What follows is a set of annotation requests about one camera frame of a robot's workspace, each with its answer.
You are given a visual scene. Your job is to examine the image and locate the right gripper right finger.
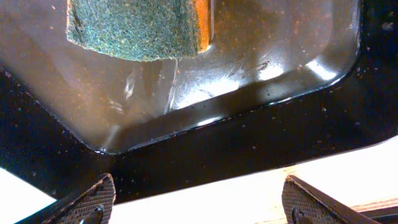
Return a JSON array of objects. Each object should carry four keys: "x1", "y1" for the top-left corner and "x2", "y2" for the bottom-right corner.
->
[{"x1": 282, "y1": 175, "x2": 376, "y2": 224}]

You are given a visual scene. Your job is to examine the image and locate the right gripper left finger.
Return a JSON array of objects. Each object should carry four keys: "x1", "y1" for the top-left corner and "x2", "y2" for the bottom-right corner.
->
[{"x1": 19, "y1": 173, "x2": 116, "y2": 224}]

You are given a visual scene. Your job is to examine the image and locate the yellow green sponge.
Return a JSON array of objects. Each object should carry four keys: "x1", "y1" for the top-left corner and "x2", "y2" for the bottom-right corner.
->
[{"x1": 66, "y1": 0, "x2": 213, "y2": 62}]

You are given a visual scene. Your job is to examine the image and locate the black water tray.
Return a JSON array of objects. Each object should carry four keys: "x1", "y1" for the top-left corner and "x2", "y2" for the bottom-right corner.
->
[{"x1": 1, "y1": 1, "x2": 397, "y2": 203}]

